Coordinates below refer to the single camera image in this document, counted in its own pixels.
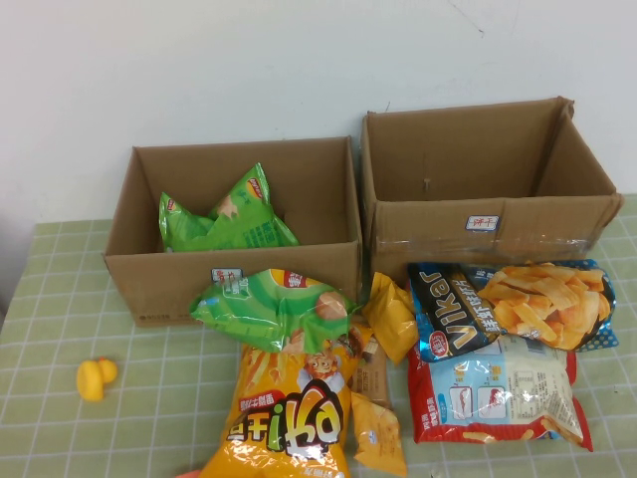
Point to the green chip bag with barcode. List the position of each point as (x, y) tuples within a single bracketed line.
[(254, 219)]

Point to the small yellow snack packet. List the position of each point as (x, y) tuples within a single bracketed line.
[(378, 438), (393, 318)]

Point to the brown snack bar packet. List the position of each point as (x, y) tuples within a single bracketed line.
[(373, 383)]

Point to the low brown cardboard box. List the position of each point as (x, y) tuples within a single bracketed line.
[(318, 189)]

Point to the green Lay's chip bag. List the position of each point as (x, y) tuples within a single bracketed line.
[(259, 309)]

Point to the white label red handwriting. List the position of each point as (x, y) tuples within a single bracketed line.
[(483, 222), (224, 275)]

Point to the yellow packet with chocolate picture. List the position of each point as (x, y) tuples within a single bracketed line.
[(358, 341)]

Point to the tall brown cardboard box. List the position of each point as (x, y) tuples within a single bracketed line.
[(473, 159)]

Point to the large orange chip bag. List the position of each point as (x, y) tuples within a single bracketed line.
[(278, 423)]

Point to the green checked tablecloth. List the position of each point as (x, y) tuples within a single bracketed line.
[(149, 373)]

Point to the black Vikar shrimp chip bag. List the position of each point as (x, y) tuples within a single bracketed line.
[(537, 309)]

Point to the red white shrimp stick bag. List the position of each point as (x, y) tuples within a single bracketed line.
[(507, 398)]

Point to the yellow rubber duck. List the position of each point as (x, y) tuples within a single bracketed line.
[(92, 381)]

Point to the orange card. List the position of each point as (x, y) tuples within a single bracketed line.
[(186, 474)]

